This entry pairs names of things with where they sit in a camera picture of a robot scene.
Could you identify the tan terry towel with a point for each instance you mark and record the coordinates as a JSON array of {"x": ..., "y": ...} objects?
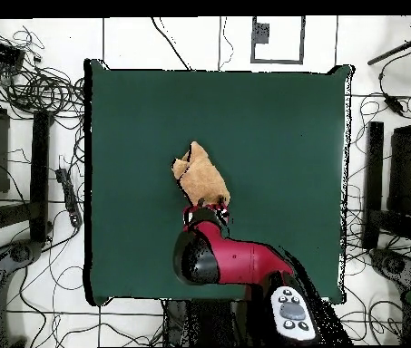
[{"x": 199, "y": 177}]

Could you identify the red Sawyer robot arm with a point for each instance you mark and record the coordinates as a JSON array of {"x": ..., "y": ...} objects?
[{"x": 241, "y": 261}]

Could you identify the dark green table cloth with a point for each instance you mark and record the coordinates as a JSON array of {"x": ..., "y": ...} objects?
[{"x": 263, "y": 145}]

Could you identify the black power strip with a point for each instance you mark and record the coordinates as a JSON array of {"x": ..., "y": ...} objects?
[{"x": 70, "y": 195}]

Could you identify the dark grey square plate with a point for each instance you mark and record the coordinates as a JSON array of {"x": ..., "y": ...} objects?
[{"x": 261, "y": 33}]

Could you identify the black power adapter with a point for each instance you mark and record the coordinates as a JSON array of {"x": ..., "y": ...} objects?
[{"x": 393, "y": 104}]

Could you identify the black tripod pole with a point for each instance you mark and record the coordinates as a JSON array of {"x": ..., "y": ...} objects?
[{"x": 393, "y": 52}]

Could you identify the black electronics box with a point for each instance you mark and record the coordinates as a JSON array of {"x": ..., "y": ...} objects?
[{"x": 0, "y": 52}]

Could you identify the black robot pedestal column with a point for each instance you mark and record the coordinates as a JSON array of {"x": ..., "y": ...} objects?
[{"x": 208, "y": 326}]

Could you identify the grey square floor frame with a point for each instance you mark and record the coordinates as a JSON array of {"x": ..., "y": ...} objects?
[{"x": 253, "y": 54}]

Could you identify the black metal frame stand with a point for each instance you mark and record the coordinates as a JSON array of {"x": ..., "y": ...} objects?
[
  {"x": 373, "y": 181},
  {"x": 40, "y": 174}
]

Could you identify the grey pedestal leg with caster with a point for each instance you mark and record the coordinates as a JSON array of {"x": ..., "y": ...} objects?
[
  {"x": 20, "y": 253},
  {"x": 395, "y": 264}
]

